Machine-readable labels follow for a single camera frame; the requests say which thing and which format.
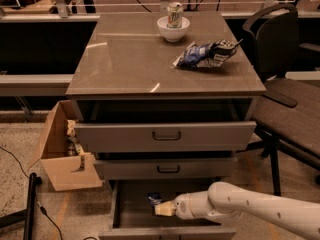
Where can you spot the items inside cardboard box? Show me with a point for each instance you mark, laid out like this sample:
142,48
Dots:
74,146

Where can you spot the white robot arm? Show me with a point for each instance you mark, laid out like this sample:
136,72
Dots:
222,202

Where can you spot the black office chair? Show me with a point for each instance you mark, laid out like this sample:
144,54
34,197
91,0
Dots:
288,113

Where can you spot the green soda can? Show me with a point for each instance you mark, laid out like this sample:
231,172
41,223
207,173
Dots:
175,12

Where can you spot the grey drawer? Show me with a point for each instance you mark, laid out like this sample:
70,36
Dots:
167,165
132,216
164,126

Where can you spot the white ceramic bowl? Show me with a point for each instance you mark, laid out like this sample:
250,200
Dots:
172,34

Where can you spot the brown cardboard box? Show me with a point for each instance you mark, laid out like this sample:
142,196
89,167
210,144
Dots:
65,172

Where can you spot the black stand leg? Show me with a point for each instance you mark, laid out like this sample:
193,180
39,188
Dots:
26,215

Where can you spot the grey top drawer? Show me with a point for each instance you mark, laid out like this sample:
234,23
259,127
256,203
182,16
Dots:
164,126

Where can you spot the grey middle drawer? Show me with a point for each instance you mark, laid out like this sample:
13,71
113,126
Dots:
167,165

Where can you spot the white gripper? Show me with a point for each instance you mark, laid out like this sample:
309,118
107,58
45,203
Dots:
182,206

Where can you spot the grey drawer cabinet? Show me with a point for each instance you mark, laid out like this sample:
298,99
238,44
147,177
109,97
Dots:
127,59

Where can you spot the dark blue rxbar wrapper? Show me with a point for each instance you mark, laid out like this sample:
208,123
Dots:
154,198

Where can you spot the blue crumpled chip bag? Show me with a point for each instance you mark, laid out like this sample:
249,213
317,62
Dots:
209,55

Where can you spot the grey bottom drawer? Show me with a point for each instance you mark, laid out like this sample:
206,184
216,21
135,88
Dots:
132,216

